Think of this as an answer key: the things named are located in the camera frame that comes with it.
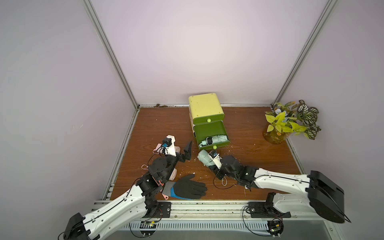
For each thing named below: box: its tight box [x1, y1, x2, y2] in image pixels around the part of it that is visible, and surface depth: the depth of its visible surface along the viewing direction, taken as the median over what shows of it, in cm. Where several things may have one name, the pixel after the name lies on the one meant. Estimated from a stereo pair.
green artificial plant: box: [265, 99, 321, 140], surface depth 83 cm
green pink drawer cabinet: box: [188, 93, 230, 151], surface depth 90 cm
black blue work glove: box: [162, 174, 208, 200], surface depth 81 cm
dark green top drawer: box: [192, 113, 225, 125], surface depth 89 cm
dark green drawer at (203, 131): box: [194, 120, 231, 151], surface depth 92 cm
